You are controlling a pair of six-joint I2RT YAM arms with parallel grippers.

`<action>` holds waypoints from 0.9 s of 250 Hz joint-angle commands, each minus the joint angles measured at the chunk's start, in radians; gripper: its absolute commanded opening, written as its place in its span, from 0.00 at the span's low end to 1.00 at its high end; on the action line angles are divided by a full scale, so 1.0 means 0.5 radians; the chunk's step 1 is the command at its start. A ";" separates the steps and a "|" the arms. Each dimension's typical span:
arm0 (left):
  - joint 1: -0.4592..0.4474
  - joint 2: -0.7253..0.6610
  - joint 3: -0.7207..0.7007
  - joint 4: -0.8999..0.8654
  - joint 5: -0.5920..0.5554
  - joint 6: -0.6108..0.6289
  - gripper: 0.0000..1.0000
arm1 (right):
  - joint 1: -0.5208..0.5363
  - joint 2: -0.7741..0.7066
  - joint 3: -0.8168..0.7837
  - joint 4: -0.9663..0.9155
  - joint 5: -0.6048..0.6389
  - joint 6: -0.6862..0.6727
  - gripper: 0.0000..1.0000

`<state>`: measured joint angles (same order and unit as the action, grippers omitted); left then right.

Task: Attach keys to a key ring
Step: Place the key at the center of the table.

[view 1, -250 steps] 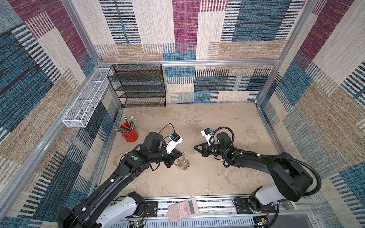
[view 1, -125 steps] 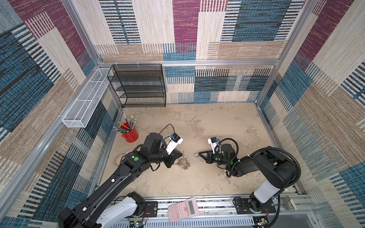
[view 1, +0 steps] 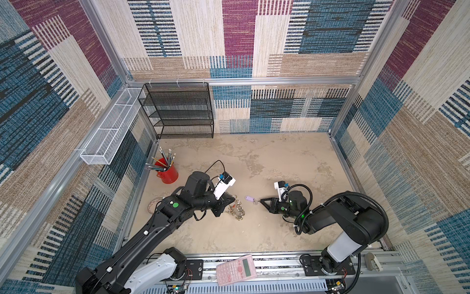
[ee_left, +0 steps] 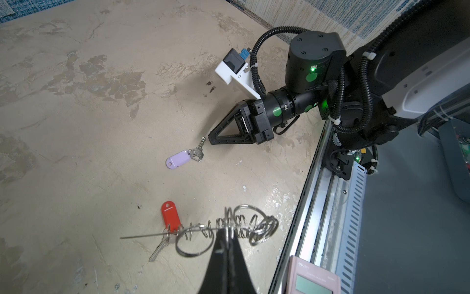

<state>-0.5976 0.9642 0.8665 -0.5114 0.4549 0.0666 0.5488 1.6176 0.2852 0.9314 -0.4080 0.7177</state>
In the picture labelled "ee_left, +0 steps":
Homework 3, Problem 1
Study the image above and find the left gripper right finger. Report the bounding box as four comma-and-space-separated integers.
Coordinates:
227, 234, 256, 294

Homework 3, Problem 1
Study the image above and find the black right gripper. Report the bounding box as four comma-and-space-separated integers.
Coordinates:
208, 99, 274, 145

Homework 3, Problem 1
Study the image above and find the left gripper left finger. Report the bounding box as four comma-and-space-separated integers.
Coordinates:
198, 230, 229, 294

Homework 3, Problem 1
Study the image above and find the key with red tag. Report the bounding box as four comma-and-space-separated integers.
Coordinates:
148, 201, 182, 262

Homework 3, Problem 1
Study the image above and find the key with purple tag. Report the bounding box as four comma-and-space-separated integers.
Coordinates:
165, 137, 206, 169

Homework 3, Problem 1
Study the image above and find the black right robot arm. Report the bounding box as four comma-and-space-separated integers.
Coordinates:
208, 1, 470, 180

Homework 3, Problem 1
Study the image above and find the blue tray with keys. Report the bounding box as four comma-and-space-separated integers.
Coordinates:
438, 119, 470, 203

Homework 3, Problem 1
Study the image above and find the pink calculator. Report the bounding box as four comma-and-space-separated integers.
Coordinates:
282, 256, 341, 294

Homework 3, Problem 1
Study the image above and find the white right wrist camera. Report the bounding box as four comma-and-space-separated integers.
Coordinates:
215, 49, 261, 99

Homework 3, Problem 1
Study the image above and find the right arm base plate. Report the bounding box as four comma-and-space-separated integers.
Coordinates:
327, 146, 379, 181

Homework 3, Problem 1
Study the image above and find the black corrugated cable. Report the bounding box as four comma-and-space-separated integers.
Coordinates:
249, 0, 434, 135

